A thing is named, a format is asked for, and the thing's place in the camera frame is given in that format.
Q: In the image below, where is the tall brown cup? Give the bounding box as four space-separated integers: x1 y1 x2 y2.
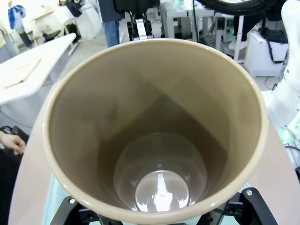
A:
42 39 270 223

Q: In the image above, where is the teal cloth mat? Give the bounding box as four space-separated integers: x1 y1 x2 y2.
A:
42 174 257 225

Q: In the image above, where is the person's left hand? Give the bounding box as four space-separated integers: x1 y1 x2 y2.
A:
0 130 27 155

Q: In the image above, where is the black strapped bag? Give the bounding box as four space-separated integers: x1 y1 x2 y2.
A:
257 27 289 63

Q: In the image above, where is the blue garment on stand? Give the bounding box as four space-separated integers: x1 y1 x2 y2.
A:
7 1 27 31

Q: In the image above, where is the person in blue jeans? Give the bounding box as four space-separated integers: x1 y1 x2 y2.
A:
98 0 126 48

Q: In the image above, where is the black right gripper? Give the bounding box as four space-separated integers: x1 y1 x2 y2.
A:
113 0 162 43

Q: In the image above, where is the white cabinet box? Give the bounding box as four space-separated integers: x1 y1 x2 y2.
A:
245 30 290 78

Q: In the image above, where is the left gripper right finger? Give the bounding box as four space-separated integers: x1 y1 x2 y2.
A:
225 187 279 225

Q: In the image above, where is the grey metal frame table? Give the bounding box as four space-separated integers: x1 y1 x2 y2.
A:
160 2 237 46

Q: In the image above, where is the brown mat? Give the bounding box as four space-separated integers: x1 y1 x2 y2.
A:
3 58 42 89

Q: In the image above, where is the white side table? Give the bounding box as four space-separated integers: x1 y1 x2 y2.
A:
0 32 80 106

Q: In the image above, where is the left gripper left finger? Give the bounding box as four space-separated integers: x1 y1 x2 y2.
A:
49 196 82 225

